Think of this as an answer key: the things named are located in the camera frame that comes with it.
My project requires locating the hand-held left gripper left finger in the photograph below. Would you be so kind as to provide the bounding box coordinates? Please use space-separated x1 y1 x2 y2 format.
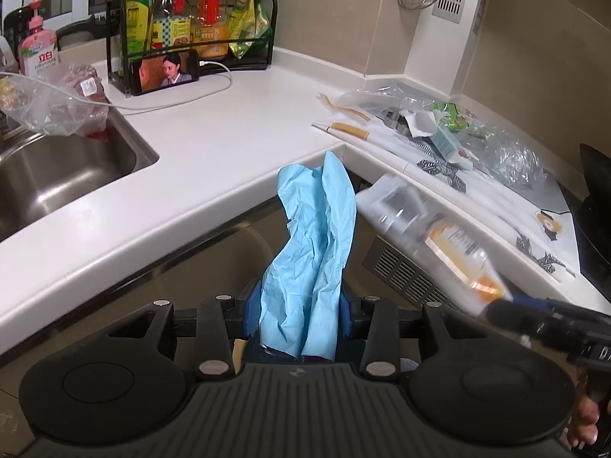
102 279 263 382

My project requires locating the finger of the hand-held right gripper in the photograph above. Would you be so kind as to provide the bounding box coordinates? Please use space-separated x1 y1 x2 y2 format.
484 295 574 344

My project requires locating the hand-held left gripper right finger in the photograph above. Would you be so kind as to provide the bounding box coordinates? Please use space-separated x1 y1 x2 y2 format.
338 289 488 380

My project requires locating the blue paper towel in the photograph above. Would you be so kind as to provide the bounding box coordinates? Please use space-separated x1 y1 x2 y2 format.
258 151 358 360

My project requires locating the clear plastic packet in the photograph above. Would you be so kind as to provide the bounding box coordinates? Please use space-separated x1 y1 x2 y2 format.
356 174 514 316

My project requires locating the floral toothpaste box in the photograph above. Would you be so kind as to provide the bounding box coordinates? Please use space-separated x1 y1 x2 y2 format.
430 126 473 171

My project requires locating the person's right hand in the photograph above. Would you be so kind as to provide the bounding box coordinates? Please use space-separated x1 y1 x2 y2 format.
567 367 603 450

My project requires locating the grey cabinet vent grille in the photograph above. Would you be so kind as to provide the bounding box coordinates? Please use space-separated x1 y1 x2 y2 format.
361 236 478 316

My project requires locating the black cooktop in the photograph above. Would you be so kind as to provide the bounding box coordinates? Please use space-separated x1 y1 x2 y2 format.
570 143 611 297

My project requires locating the grey mat with geometric pattern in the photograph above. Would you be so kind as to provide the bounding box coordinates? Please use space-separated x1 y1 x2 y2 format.
312 105 580 277

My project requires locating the clear bag with white insert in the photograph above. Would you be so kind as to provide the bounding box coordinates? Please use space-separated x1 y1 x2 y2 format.
363 83 449 140

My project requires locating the green sponge package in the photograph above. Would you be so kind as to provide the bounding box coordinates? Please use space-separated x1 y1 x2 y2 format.
427 100 497 137

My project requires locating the stainless steel sink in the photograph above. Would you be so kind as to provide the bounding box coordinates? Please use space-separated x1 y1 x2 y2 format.
0 105 160 244

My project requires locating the black smartphone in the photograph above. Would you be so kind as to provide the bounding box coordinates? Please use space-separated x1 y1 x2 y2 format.
130 48 201 96

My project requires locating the plastic bag of red meat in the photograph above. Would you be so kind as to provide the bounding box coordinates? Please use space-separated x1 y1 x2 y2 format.
0 63 112 140

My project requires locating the yellow seasoning bag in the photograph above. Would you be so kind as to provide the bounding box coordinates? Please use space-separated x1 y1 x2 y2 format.
228 0 259 60

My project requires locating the yellow seasoning box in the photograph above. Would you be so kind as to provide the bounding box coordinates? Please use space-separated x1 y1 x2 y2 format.
152 15 192 50

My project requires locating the green snack bag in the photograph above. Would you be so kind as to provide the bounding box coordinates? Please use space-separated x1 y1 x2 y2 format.
253 0 274 40

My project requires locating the cooking oil bottle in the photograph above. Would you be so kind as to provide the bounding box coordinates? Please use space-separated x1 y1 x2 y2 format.
191 0 230 58

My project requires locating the green bottle with yellow cap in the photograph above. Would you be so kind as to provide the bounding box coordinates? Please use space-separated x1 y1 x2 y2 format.
123 0 156 55

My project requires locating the pink dish soap bottle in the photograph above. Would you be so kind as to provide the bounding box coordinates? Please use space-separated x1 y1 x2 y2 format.
18 0 61 78

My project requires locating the tan handled stick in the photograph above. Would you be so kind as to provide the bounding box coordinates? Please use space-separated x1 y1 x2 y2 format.
312 121 372 142

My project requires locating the black wire rack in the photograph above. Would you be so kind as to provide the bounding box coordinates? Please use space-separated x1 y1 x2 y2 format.
106 0 278 94

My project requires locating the white charging cable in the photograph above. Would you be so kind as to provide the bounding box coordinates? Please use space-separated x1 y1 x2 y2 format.
0 60 233 114

